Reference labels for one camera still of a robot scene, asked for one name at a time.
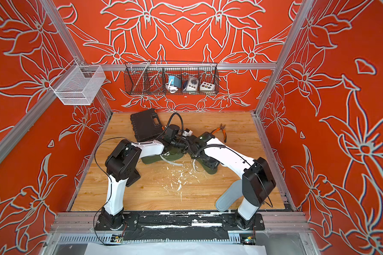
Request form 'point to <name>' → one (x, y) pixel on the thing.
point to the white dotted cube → (206, 86)
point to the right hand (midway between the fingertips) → (216, 160)
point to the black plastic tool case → (147, 125)
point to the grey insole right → (233, 192)
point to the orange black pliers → (222, 127)
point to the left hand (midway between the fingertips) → (201, 147)
